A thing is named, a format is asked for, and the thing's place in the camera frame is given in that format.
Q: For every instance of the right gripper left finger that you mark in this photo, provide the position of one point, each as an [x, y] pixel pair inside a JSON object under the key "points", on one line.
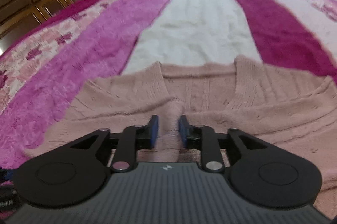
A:
{"points": [[77, 171]]}

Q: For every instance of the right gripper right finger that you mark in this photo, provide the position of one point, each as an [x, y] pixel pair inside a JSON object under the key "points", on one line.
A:
{"points": [[259, 172]]}

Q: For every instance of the pink knitted sweater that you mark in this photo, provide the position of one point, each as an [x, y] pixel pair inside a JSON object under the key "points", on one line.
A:
{"points": [[292, 109]]}

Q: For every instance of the striped magenta floral bedspread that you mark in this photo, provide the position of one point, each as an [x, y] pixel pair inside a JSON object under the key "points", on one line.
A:
{"points": [[44, 70]]}

